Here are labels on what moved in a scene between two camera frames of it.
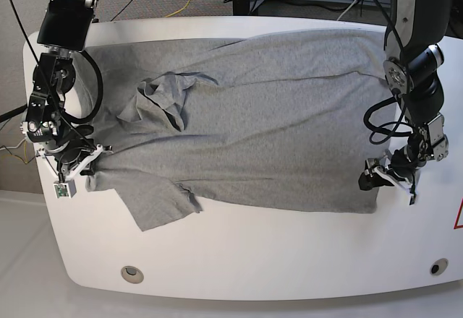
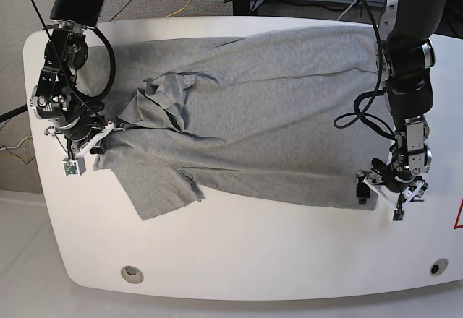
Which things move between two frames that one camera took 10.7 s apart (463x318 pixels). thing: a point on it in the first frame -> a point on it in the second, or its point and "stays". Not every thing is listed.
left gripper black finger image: [88, 171] -> [98, 148]
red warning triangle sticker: [457, 225] stays
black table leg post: [241, 5] stays
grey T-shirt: [295, 121] stays
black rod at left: [4, 116] stays
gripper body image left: [68, 155] -> [84, 129]
